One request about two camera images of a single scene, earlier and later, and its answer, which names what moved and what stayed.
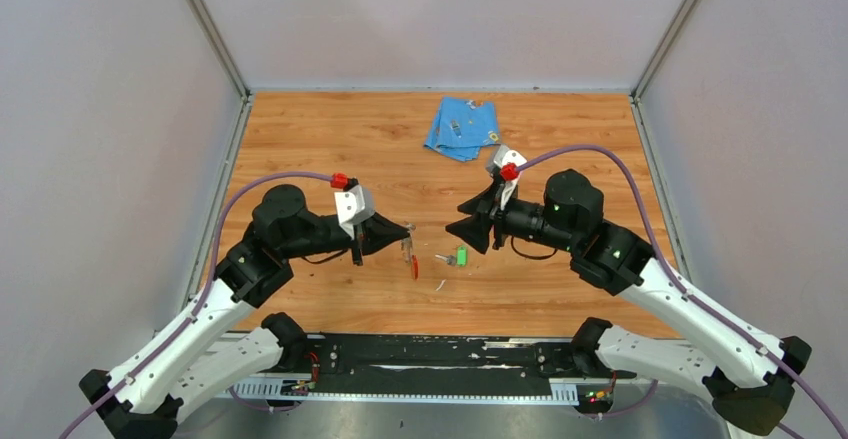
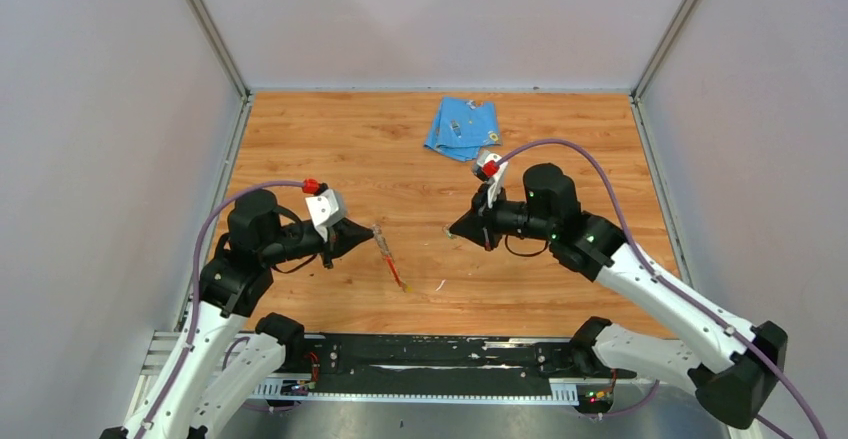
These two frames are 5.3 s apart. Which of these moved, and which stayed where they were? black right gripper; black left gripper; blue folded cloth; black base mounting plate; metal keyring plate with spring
Moved: black left gripper; metal keyring plate with spring
Stayed: black base mounting plate; blue folded cloth; black right gripper
